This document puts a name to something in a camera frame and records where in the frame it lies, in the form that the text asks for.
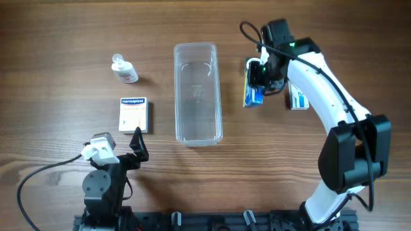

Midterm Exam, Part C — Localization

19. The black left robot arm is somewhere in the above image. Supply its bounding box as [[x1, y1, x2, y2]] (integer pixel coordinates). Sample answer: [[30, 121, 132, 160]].
[[73, 127, 149, 231]]

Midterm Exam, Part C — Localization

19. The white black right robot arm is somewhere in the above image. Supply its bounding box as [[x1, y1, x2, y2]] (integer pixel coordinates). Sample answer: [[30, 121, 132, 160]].
[[259, 19, 391, 230]]

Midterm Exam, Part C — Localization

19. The green Zam-Buk ointment box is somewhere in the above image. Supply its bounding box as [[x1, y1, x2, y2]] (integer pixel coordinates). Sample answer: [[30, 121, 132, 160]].
[[245, 57, 260, 76]]

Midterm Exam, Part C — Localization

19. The small hand sanitizer bottle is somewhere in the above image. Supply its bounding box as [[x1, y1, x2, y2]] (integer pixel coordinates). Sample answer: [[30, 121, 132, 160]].
[[111, 54, 139, 83]]

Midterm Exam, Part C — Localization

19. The clear plastic container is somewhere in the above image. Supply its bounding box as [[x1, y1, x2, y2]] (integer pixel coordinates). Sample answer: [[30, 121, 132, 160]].
[[174, 42, 223, 147]]

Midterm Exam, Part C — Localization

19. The white blue medicine box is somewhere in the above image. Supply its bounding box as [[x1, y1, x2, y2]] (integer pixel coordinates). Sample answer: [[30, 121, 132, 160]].
[[288, 81, 310, 110]]

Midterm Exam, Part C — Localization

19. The blue Vicks lozenge box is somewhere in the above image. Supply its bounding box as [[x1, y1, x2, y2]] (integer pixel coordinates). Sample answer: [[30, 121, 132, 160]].
[[243, 73, 264, 108]]

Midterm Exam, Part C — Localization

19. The black left camera cable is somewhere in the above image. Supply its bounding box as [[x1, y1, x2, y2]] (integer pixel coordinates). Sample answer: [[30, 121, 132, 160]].
[[16, 153, 83, 231]]

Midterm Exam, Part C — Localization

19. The white Hansaplast plaster box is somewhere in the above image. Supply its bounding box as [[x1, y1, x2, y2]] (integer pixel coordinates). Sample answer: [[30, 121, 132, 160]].
[[119, 98, 149, 134]]

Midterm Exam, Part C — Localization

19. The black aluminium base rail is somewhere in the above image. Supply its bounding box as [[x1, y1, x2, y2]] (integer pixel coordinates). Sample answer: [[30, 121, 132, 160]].
[[73, 209, 359, 231]]

